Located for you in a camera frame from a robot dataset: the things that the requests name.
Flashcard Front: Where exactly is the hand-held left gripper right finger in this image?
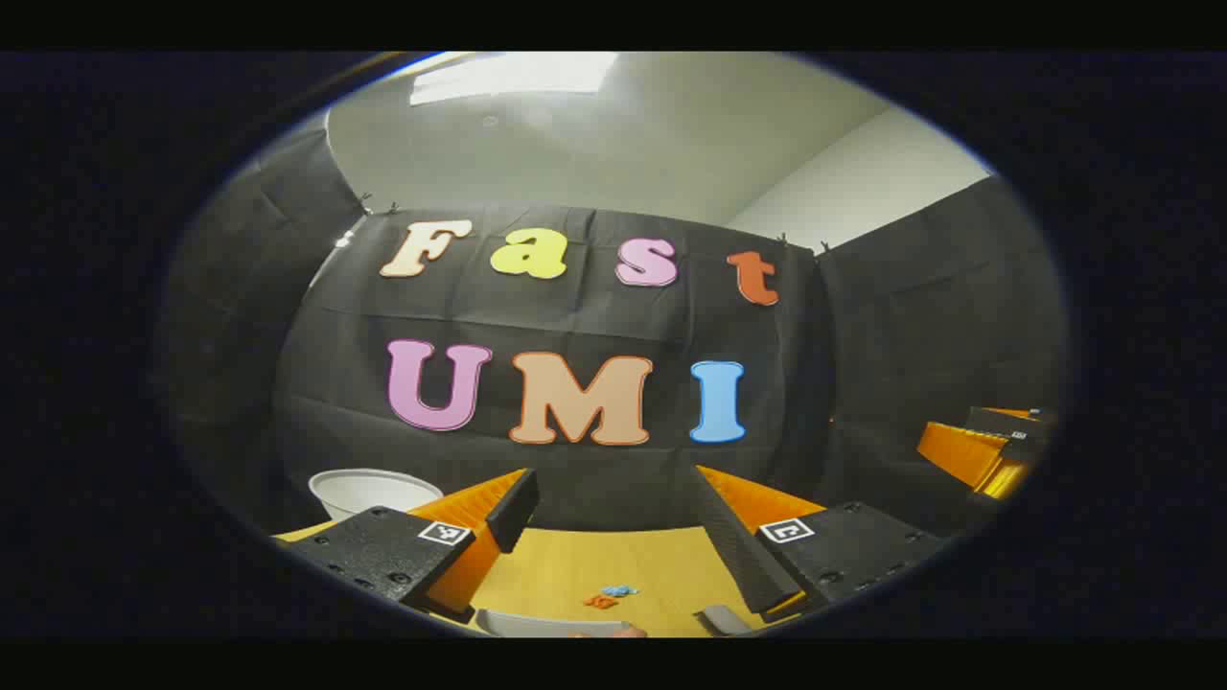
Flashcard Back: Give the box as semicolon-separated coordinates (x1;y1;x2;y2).
692;466;945;616

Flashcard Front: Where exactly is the black backdrop cloth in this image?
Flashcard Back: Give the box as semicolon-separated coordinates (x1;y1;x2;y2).
158;125;1070;538

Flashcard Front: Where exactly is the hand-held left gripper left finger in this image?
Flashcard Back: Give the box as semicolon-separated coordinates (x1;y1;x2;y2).
273;468;540;624

